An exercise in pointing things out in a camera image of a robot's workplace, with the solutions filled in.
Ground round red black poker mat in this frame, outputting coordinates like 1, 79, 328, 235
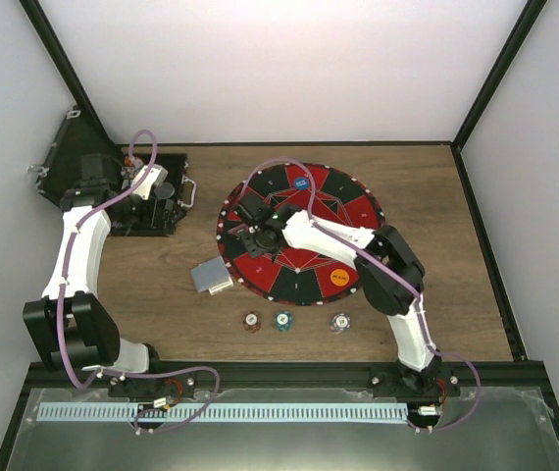
216, 162, 388, 308

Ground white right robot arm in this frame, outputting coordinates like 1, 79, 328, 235
235, 193, 441, 395

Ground purple white chip stack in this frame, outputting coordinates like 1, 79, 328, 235
330, 313, 351, 335

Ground blue green chip stack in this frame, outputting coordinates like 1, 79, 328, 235
274, 310, 293, 332

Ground black poker chip case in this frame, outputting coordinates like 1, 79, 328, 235
31, 108, 192, 236

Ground orange big blind button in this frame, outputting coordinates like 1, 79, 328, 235
330, 268, 350, 287

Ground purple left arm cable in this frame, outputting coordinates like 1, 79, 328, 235
60, 129, 221, 436

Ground chips inside case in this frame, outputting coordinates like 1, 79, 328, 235
122, 155, 144, 175

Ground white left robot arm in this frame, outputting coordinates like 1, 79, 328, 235
23, 154, 168, 396

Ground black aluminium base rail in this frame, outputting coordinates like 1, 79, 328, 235
22, 361, 552, 400

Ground blue small blind button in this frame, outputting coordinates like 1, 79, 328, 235
292, 176, 311, 191

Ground orange black chip stack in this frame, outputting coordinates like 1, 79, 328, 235
243, 311, 261, 334

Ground light blue slotted cable duct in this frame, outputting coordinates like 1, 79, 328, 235
36, 402, 408, 425

